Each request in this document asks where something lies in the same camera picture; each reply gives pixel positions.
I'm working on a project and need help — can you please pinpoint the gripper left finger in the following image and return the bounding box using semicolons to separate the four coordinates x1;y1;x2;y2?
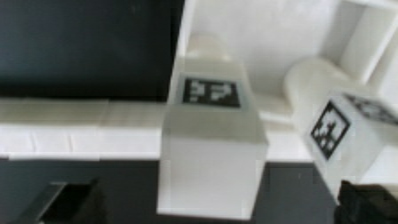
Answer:
11;178;109;224

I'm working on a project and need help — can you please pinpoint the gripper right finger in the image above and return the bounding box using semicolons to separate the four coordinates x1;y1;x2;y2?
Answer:
334;180;398;224

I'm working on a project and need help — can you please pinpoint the white chair leg block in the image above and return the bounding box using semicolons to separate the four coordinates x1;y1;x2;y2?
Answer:
285;58;398;196

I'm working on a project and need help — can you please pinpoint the white chair seat part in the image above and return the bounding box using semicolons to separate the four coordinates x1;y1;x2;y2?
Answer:
173;0;398;127

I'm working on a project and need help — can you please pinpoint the white U-shaped fence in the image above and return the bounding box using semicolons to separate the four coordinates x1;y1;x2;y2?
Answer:
0;98;311;162

